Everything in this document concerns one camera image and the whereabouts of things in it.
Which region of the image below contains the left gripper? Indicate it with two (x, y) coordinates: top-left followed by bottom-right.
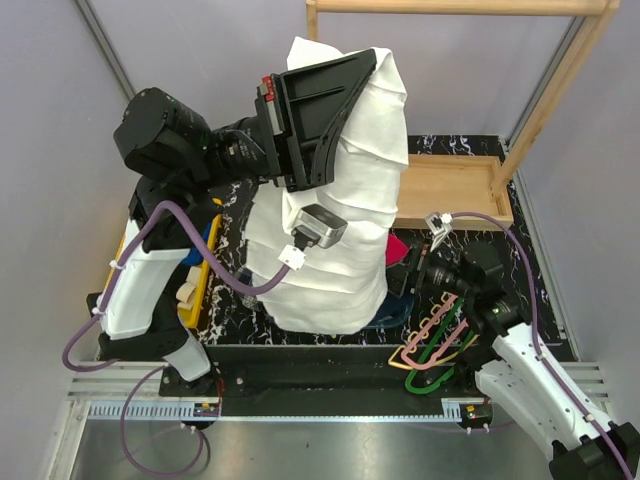
(183, 42), (375, 190)

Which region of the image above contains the pink red t-shirt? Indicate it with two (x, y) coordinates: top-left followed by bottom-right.
(385, 233), (409, 267)

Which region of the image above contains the cream wavy skirt hanger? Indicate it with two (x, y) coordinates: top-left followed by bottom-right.
(387, 293), (478, 371)

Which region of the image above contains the blue denim garment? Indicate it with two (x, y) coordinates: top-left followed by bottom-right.
(366, 292), (415, 329)

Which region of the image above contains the white shirt hanger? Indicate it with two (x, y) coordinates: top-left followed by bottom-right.
(400, 295), (469, 371)

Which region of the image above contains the white garment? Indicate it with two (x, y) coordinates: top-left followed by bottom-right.
(245, 47), (411, 335)

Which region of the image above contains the green hanger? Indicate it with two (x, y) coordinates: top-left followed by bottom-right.
(403, 299), (481, 395)

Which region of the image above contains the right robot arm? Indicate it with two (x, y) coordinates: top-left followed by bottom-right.
(399, 242), (639, 479)

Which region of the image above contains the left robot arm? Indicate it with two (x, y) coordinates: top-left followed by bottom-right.
(93, 49), (377, 396)

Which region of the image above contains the clear blue plastic tub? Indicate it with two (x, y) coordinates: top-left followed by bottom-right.
(241, 267), (414, 335)

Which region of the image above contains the wooden clothes rack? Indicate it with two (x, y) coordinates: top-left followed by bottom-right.
(306, 1), (620, 231)

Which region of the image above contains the blue folded cloth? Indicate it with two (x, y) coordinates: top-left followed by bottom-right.
(181, 223), (212, 267)

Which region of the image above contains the yellow plastic bin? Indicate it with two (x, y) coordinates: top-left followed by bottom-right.
(90, 245), (210, 340)

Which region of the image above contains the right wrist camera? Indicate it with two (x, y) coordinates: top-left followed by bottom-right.
(425, 212), (453, 252)

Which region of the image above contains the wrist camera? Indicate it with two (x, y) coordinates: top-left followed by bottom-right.
(425, 212), (453, 252)
(278, 204), (348, 271)

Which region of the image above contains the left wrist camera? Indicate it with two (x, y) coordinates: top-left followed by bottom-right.
(278, 204), (348, 271)

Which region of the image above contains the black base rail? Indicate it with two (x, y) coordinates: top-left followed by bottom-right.
(159, 345), (489, 420)

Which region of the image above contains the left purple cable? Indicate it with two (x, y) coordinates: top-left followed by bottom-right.
(62, 200), (291, 476)

